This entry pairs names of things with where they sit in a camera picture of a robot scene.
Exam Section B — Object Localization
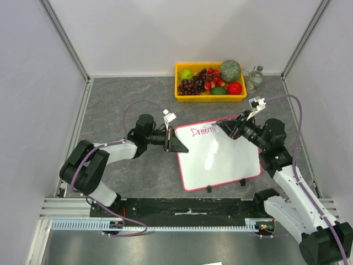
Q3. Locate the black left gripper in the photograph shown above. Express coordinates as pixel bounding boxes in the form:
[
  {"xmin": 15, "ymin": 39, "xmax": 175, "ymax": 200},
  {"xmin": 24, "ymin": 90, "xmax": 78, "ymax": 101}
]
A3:
[{"xmin": 146, "ymin": 127, "xmax": 188, "ymax": 154}]

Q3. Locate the pink framed whiteboard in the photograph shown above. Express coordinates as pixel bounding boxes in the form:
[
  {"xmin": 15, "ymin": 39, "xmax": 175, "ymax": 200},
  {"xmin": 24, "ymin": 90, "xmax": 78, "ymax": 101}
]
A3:
[{"xmin": 175, "ymin": 119, "xmax": 262, "ymax": 192}]

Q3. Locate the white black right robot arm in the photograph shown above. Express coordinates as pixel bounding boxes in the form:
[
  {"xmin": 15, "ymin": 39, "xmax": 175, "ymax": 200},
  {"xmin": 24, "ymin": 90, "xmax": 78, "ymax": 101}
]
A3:
[{"xmin": 215, "ymin": 110, "xmax": 352, "ymax": 264}]

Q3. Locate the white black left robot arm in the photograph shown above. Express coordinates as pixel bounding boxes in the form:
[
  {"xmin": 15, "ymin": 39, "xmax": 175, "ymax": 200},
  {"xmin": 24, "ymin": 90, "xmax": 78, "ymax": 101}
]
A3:
[{"xmin": 59, "ymin": 110, "xmax": 189, "ymax": 217}]

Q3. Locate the red tomato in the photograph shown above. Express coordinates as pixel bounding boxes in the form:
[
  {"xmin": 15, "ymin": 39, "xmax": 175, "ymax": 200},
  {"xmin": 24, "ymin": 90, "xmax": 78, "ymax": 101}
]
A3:
[{"xmin": 227, "ymin": 82, "xmax": 243, "ymax": 95}]

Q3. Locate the green avocado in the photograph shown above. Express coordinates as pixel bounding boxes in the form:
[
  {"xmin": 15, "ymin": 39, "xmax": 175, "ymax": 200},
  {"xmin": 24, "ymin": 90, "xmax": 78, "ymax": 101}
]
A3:
[{"xmin": 210, "ymin": 87, "xmax": 228, "ymax": 95}]

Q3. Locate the yellow plastic fruit bin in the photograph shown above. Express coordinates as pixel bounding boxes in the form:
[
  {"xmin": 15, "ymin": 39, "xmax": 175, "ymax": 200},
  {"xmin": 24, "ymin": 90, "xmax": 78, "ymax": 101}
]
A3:
[{"xmin": 174, "ymin": 62, "xmax": 247, "ymax": 103}]

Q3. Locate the clear glass bottle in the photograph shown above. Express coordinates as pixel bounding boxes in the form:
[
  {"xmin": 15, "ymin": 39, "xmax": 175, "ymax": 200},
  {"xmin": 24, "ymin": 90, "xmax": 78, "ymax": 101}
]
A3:
[{"xmin": 246, "ymin": 65, "xmax": 263, "ymax": 93}]

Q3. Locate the dark purple grape bunch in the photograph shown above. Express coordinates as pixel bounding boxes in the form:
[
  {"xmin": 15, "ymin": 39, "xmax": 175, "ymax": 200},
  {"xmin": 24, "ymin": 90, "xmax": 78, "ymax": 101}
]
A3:
[{"xmin": 177, "ymin": 68, "xmax": 205, "ymax": 96}]

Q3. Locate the green netted melon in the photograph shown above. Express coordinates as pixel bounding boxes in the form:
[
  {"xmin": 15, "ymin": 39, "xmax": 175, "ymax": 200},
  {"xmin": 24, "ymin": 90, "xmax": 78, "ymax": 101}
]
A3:
[{"xmin": 220, "ymin": 60, "xmax": 242, "ymax": 83}]

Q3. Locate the green apple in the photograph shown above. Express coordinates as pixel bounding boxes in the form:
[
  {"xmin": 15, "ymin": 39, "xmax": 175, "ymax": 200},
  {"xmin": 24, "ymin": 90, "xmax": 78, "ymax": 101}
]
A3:
[{"xmin": 179, "ymin": 69, "xmax": 194, "ymax": 80}]

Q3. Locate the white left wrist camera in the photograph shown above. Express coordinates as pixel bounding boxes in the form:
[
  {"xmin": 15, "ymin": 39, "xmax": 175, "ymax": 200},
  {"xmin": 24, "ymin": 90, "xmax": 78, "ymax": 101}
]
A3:
[{"xmin": 163, "ymin": 109, "xmax": 176, "ymax": 129}]

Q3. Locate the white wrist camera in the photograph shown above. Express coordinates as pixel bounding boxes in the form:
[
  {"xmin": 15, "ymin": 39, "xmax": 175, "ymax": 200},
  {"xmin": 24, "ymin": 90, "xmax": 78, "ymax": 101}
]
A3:
[
  {"xmin": 247, "ymin": 97, "xmax": 266, "ymax": 120},
  {"xmin": 163, "ymin": 109, "xmax": 176, "ymax": 129}
]

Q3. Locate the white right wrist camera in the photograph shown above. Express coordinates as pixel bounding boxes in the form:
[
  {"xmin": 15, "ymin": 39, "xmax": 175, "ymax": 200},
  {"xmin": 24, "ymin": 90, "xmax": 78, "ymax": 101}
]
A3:
[{"xmin": 247, "ymin": 97, "xmax": 266, "ymax": 120}]

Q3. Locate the light blue slotted cable duct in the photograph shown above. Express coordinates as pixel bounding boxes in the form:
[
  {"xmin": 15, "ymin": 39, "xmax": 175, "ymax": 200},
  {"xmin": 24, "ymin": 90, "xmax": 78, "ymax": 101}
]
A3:
[{"xmin": 51, "ymin": 220, "xmax": 259, "ymax": 232}]

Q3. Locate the right aluminium frame post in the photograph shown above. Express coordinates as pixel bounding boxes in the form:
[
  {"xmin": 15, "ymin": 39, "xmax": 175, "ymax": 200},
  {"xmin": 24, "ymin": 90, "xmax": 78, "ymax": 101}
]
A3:
[{"xmin": 281, "ymin": 0, "xmax": 331, "ymax": 80}]

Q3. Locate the aluminium frame post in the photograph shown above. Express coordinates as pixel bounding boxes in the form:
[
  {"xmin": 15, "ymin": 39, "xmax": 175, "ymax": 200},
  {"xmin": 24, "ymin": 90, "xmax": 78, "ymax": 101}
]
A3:
[
  {"xmin": 39, "ymin": 0, "xmax": 90, "ymax": 82},
  {"xmin": 281, "ymin": 0, "xmax": 331, "ymax": 80}
]

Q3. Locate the left aluminium frame post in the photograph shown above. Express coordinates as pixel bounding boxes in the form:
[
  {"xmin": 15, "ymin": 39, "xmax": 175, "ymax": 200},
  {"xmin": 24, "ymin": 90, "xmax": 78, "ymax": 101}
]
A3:
[{"xmin": 39, "ymin": 0, "xmax": 90, "ymax": 82}]

